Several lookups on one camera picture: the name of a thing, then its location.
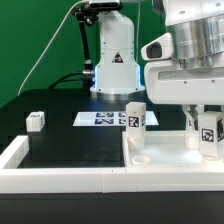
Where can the white sheet with tags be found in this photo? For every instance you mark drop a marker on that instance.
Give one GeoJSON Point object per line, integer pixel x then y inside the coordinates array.
{"type": "Point", "coordinates": [111, 118]}

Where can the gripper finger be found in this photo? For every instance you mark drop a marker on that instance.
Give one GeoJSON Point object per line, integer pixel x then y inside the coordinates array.
{"type": "Point", "coordinates": [192, 112]}

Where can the white U-shaped fence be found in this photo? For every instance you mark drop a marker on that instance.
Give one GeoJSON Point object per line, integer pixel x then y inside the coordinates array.
{"type": "Point", "coordinates": [14, 180]}

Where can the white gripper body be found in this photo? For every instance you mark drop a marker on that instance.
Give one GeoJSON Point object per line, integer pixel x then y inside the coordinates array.
{"type": "Point", "coordinates": [167, 83]}

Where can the white square table top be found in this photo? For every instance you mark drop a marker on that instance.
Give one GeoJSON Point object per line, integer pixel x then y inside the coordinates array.
{"type": "Point", "coordinates": [165, 152]}

